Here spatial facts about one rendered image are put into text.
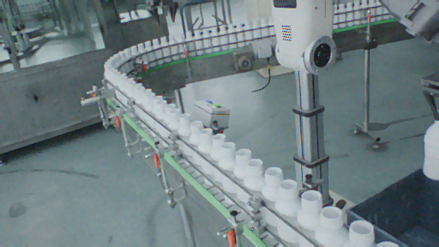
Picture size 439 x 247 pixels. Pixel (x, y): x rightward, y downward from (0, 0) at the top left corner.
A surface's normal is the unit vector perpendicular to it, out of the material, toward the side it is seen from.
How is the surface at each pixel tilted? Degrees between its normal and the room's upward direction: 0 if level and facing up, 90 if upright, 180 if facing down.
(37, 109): 90
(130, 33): 90
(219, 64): 90
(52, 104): 87
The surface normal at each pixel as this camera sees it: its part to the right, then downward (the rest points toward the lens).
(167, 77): 0.58, 0.25
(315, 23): 0.51, 0.45
